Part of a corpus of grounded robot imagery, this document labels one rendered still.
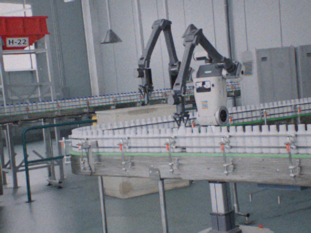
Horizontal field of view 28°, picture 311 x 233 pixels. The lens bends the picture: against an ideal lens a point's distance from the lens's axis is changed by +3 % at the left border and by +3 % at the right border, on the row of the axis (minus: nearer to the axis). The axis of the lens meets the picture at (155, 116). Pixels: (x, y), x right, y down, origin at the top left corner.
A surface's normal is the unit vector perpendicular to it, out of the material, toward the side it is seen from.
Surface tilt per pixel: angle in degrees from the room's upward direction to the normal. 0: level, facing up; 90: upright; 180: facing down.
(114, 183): 90
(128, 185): 90
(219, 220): 90
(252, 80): 90
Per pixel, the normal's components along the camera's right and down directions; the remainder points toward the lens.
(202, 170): -0.66, 0.11
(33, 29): 0.50, -0.01
